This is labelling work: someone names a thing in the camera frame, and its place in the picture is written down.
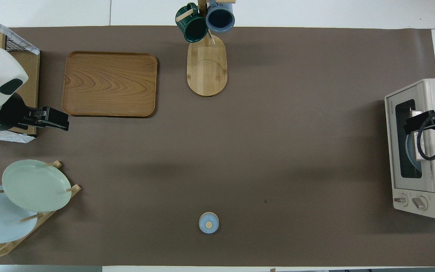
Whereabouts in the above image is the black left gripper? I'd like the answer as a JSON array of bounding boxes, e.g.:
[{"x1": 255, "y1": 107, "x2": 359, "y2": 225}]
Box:
[{"x1": 0, "y1": 93, "x2": 69, "y2": 134}]

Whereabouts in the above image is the silver oven door handle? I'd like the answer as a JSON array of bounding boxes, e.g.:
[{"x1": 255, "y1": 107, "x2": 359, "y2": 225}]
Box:
[{"x1": 409, "y1": 110, "x2": 429, "y2": 161}]

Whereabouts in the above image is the light blue round plate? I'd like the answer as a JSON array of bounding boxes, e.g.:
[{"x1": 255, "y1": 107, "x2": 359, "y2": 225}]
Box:
[{"x1": 406, "y1": 133, "x2": 423, "y2": 171}]

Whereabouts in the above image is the wooden two-step shelf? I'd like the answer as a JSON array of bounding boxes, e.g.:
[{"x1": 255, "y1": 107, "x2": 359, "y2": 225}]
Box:
[{"x1": 0, "y1": 28, "x2": 41, "y2": 137}]

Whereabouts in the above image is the rectangular wooden tray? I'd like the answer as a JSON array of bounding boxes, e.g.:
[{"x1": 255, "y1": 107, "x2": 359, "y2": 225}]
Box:
[{"x1": 62, "y1": 51, "x2": 158, "y2": 118}]

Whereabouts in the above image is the pale green plate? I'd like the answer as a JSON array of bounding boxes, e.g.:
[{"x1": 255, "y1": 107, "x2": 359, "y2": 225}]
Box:
[{"x1": 2, "y1": 159, "x2": 72, "y2": 213}]

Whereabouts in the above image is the wooden plate rack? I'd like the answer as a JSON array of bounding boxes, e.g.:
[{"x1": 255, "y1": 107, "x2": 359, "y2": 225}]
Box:
[{"x1": 0, "y1": 161, "x2": 82, "y2": 260}]

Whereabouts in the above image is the brown table mat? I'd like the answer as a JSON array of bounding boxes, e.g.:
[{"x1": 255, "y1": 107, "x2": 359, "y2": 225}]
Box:
[{"x1": 0, "y1": 25, "x2": 435, "y2": 267}]

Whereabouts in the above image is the wooden mug tree stand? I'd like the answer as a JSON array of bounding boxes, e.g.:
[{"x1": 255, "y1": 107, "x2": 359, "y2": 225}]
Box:
[{"x1": 175, "y1": 0, "x2": 237, "y2": 97}]

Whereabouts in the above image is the dark green mug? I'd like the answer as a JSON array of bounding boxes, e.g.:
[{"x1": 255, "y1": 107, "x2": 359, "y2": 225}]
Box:
[{"x1": 175, "y1": 3, "x2": 209, "y2": 43}]

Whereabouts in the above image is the blue mug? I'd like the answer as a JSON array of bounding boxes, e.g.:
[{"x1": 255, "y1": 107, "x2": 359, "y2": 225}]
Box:
[{"x1": 205, "y1": 0, "x2": 236, "y2": 33}]

